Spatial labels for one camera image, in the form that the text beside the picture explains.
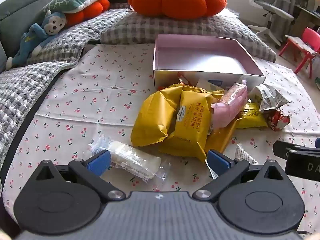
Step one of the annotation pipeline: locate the wooden desk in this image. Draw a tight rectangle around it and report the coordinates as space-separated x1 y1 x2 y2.
291 0 320 39

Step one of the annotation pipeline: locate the white grey printed snack packet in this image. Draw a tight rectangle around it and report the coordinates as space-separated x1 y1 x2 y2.
207 142 260 180
248 83 292 113

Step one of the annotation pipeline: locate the cherry print cloth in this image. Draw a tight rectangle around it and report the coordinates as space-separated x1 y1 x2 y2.
0 44 320 240

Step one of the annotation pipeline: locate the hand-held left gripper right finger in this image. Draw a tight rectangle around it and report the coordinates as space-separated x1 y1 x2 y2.
192 149 288 202

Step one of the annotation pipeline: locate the small orange pumpkin cushion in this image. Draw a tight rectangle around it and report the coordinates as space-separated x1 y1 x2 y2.
64 0 111 28

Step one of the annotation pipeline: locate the grey checked blanket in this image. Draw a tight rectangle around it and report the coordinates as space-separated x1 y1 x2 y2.
0 8 133 173

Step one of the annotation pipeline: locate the yellow printed snack packet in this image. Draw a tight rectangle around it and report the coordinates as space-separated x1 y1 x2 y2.
236 102 268 130

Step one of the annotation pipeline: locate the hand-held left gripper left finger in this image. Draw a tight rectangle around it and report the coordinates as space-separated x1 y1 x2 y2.
32 149 127 202

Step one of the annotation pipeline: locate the clear white snack packet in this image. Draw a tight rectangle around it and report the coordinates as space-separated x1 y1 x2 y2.
89 133 168 182

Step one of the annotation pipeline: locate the golden snack packet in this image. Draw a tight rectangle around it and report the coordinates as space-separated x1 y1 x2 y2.
205 117 242 155

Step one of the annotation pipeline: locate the grey checked pillow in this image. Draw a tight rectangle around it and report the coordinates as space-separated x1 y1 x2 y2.
100 8 277 63

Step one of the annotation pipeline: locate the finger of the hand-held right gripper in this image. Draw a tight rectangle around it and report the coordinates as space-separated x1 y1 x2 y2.
273 140 320 160

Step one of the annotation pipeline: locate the white office chair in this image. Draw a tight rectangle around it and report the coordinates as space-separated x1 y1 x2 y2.
247 0 296 47

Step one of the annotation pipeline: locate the red white snack packet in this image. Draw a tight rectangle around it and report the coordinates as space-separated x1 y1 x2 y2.
266 109 291 132
177 71 192 86

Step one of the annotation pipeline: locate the blue monkey plush toy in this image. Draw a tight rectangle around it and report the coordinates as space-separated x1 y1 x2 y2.
6 10 68 70

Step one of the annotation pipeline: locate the red plastic child chair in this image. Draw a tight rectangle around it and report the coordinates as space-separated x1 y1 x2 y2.
278 27 320 80

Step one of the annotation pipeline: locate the pink cardboard box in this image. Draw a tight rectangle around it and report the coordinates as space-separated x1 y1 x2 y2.
152 34 267 91

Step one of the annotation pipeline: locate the printed paper sheet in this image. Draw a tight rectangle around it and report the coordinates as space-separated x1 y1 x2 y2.
285 35 319 55

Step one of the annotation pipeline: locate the pink snack packet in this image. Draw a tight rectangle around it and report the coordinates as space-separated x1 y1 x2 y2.
211 79 248 131

